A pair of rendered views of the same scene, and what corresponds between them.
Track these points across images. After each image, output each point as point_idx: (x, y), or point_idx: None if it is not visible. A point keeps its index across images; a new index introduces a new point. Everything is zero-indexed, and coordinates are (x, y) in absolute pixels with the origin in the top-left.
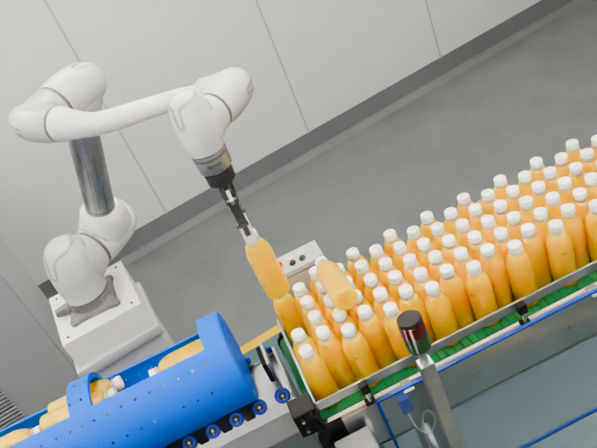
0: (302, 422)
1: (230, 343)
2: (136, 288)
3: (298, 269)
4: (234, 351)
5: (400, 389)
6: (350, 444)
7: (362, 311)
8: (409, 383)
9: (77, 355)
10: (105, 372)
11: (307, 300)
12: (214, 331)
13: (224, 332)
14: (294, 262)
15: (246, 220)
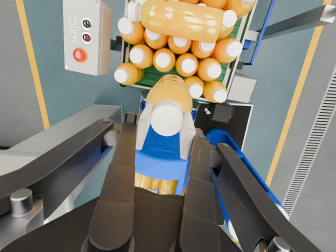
0: (230, 117)
1: (169, 148)
2: (4, 164)
3: (99, 37)
4: (171, 144)
5: (259, 43)
6: (237, 92)
7: (231, 21)
8: (261, 34)
9: (59, 215)
10: (72, 191)
11: (164, 59)
12: (170, 167)
13: (157, 149)
14: (89, 36)
15: (207, 143)
